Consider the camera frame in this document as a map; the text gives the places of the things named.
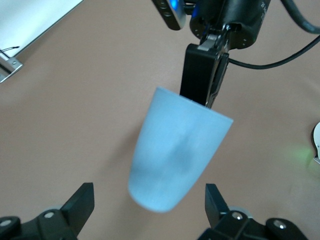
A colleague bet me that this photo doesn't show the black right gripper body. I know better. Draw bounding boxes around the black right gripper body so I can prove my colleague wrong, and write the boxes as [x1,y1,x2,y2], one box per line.
[188,0,273,51]

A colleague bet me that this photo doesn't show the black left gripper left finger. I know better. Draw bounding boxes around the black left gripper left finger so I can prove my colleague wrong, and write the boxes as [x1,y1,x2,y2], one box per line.
[0,182,96,240]

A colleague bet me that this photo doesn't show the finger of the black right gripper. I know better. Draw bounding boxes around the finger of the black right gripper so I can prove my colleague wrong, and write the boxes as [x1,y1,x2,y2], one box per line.
[179,43,216,105]
[205,51,230,109]

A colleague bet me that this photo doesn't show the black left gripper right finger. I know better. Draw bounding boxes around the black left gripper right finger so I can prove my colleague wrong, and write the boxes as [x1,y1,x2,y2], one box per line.
[197,183,309,240]

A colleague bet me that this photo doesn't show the light blue cup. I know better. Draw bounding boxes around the light blue cup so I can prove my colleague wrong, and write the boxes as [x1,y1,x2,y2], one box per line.
[127,86,235,214]

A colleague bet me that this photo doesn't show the white table edge panel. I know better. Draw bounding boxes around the white table edge panel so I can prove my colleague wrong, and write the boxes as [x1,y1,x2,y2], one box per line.
[0,0,85,64]

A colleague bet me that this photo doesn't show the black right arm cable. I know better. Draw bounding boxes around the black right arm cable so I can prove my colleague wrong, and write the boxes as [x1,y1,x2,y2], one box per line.
[227,35,320,70]

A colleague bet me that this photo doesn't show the thick black gripper cable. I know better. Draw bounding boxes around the thick black gripper cable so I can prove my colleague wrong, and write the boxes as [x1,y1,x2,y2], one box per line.
[281,0,320,35]

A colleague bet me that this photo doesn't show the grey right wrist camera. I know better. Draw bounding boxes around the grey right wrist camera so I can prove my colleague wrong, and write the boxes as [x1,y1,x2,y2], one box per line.
[151,0,188,31]

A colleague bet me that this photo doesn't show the metal table edge bracket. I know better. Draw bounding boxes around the metal table edge bracket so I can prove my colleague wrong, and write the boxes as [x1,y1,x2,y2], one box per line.
[0,56,24,84]

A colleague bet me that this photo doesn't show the thin black cable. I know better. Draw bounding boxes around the thin black cable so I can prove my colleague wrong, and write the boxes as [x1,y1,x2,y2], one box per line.
[0,45,21,55]

